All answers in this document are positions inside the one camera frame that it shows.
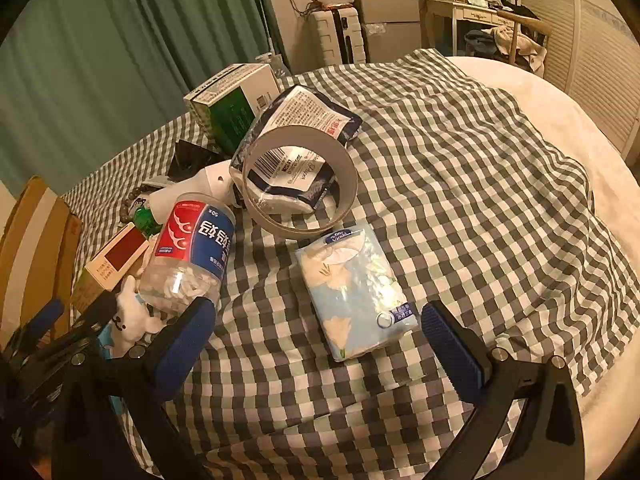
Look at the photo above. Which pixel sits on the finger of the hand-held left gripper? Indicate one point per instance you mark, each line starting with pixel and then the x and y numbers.
pixel 46 314
pixel 97 310

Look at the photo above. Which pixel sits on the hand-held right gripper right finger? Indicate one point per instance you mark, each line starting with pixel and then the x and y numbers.
pixel 450 350

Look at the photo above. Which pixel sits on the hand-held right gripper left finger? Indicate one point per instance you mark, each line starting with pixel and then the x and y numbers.
pixel 185 345

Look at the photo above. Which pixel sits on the white plush toy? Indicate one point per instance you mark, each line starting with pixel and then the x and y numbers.
pixel 127 310

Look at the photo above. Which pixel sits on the brown cardboard box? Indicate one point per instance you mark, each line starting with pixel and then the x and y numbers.
pixel 30 240

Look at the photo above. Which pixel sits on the clear jar red blue label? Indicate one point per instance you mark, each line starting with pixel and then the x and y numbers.
pixel 190 240

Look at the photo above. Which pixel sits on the blue floral tissue pack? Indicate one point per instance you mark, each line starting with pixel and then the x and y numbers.
pixel 350 290

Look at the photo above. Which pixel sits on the white plastic bottle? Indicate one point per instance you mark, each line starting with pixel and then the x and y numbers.
pixel 210 180

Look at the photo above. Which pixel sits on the black case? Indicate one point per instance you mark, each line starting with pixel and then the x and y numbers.
pixel 187 157

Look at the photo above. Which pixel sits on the green white medicine box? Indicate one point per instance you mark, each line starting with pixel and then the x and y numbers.
pixel 230 110

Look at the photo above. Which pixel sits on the blue white wipes packet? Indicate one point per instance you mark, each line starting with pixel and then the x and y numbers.
pixel 310 110

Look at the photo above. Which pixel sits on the red and beige small box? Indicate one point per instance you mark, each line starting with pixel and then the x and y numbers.
pixel 125 250

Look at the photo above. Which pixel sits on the small green bottle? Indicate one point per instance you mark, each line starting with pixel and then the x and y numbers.
pixel 145 220

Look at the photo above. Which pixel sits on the checkered blanket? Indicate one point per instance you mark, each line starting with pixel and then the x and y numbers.
pixel 450 185

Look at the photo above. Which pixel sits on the large grey tape roll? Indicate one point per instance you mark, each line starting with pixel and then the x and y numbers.
pixel 347 180

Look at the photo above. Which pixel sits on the wide green curtain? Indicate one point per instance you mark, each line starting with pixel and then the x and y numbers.
pixel 100 60

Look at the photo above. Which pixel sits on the wooden chair with clothes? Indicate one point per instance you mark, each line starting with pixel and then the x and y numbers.
pixel 525 47

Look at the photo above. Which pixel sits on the silver mini fridge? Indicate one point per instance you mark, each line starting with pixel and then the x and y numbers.
pixel 390 25

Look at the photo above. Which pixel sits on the white suitcase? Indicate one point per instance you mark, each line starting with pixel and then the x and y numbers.
pixel 335 40

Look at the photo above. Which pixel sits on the white louvered wardrobe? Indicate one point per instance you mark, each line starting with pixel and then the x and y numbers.
pixel 590 50

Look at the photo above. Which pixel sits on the white dressing table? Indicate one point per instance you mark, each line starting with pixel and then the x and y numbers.
pixel 450 7

